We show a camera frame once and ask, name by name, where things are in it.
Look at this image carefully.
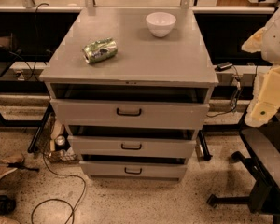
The grey top drawer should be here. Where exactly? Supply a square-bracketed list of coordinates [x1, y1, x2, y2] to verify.
[50, 99, 209, 130]

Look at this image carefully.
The grey drawer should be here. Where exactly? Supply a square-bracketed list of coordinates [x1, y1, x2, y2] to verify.
[79, 161, 187, 179]
[50, 99, 209, 130]
[68, 135, 196, 158]

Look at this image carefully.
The grey drawer cabinet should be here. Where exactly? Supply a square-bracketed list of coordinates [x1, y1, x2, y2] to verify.
[38, 7, 219, 183]

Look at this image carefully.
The black power adapter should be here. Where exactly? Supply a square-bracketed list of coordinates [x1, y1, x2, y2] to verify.
[215, 62, 232, 72]

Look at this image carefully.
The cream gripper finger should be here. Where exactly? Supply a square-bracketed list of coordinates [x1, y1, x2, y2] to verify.
[241, 27, 265, 53]
[245, 106, 274, 127]

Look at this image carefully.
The black floor cable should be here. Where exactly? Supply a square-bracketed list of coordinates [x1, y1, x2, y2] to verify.
[30, 152, 88, 224]

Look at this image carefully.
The white bowl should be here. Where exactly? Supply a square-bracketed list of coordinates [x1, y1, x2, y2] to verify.
[146, 12, 176, 37]

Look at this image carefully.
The brown shoe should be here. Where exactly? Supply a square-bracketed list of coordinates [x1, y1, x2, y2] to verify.
[0, 153, 24, 180]

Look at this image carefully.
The wire basket with items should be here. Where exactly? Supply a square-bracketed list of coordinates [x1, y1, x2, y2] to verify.
[41, 116, 77, 163]

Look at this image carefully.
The grey bottom drawer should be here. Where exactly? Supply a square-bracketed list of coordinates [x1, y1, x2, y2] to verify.
[79, 161, 187, 179]

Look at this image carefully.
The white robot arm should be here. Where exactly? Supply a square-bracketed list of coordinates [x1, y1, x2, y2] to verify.
[242, 7, 280, 127]

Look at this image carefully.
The crushed green soda can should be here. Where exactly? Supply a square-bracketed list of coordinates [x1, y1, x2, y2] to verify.
[82, 37, 118, 64]

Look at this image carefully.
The black table leg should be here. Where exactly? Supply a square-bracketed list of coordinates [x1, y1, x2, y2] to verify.
[198, 130, 212, 161]

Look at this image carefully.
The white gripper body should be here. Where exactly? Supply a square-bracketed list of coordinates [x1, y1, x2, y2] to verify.
[255, 65, 280, 114]

